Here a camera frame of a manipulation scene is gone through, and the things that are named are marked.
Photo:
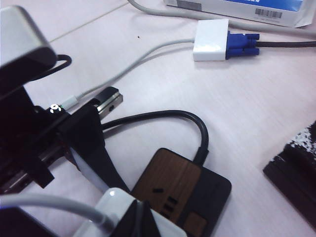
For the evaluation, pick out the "white USB wall charger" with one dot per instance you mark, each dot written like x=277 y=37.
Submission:
x=108 y=200

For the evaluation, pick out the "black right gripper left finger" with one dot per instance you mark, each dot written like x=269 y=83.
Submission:
x=130 y=222

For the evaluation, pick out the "white blue barcode carton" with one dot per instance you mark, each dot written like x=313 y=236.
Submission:
x=234 y=12

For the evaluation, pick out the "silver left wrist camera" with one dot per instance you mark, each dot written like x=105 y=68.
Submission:
x=22 y=37

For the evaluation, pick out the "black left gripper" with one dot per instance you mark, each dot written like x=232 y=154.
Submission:
x=24 y=138

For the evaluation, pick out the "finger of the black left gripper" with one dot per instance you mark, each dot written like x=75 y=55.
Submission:
x=19 y=224

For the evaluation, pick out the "black power strip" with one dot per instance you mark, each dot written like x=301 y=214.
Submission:
x=212 y=197

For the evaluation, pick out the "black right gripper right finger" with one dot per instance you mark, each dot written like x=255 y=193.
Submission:
x=150 y=227

